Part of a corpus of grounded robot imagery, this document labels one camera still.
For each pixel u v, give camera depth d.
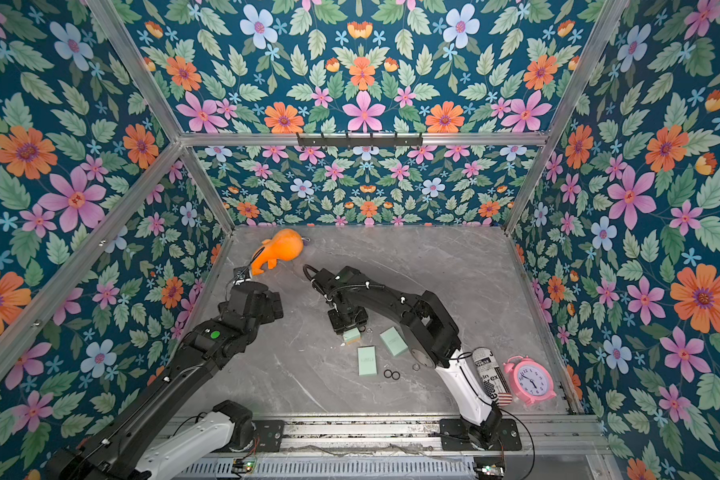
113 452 0.39
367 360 0.84
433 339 0.55
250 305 0.58
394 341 0.88
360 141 0.93
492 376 0.80
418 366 0.85
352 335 0.86
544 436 0.75
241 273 0.66
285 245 1.04
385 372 0.84
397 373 0.84
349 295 0.64
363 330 0.91
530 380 0.80
